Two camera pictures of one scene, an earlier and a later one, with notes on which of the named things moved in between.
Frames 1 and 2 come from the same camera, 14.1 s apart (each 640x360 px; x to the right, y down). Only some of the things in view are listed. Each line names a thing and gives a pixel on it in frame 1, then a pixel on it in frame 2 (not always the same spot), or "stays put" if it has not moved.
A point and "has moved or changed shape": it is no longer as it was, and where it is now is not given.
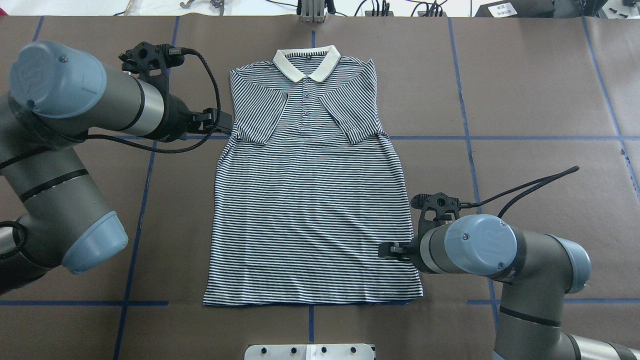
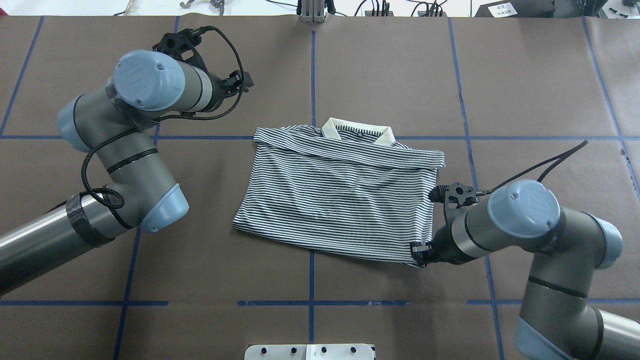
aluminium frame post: [312, 11] stays put
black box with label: [518, 8] stays put
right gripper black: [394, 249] to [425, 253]
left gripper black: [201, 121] to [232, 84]
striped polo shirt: [311, 186] has moved or changed shape
